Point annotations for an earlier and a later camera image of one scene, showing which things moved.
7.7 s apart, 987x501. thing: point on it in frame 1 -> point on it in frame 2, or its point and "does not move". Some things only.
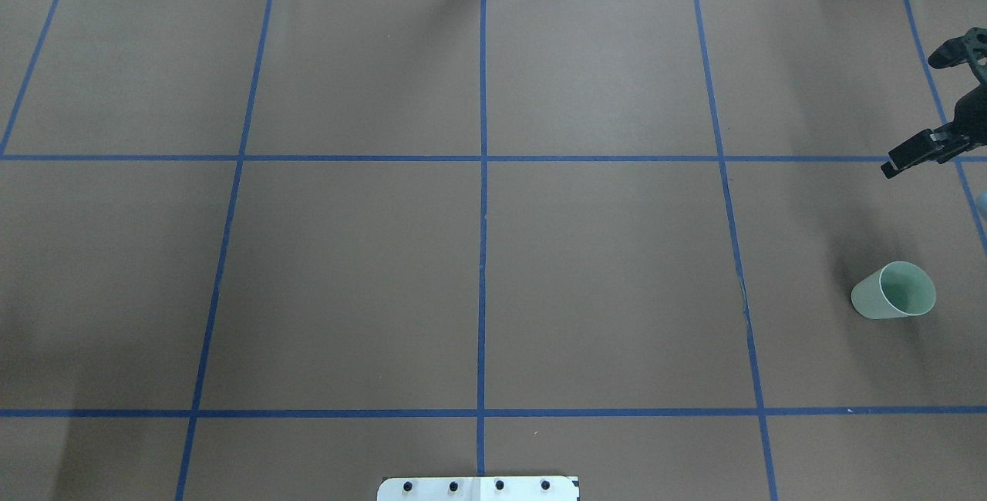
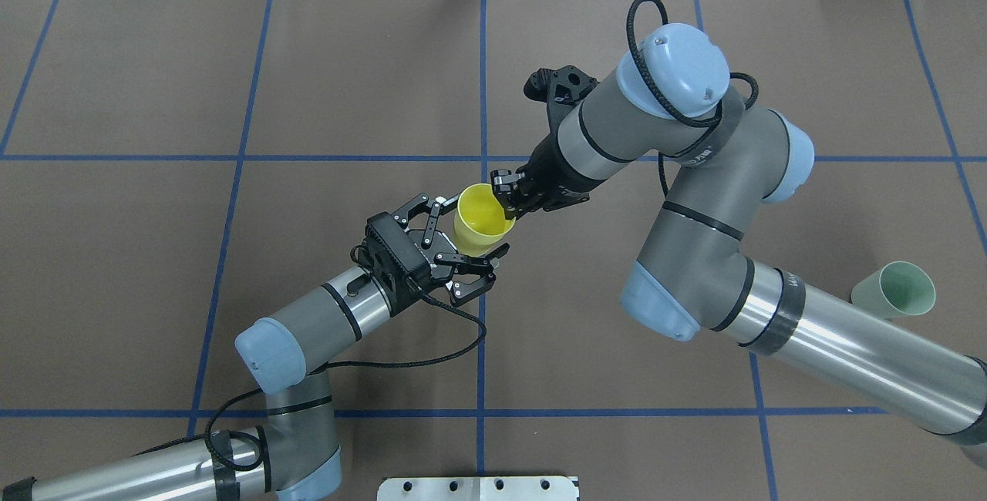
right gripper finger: x=941 y=144 -> x=507 y=190
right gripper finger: x=968 y=48 -> x=537 y=86
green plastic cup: x=897 y=290 does not move
